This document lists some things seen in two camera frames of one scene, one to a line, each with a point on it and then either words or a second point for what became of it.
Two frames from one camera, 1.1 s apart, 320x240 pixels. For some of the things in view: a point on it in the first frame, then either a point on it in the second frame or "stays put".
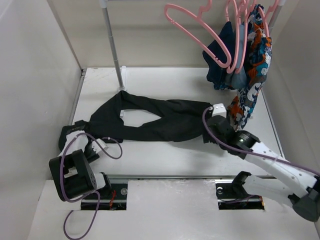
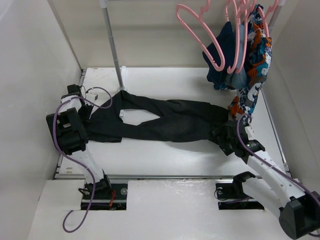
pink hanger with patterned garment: (270, 10) stays put
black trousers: (181, 120) stays put
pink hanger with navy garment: (230, 71) stays put
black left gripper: (92, 155) to (86, 118)
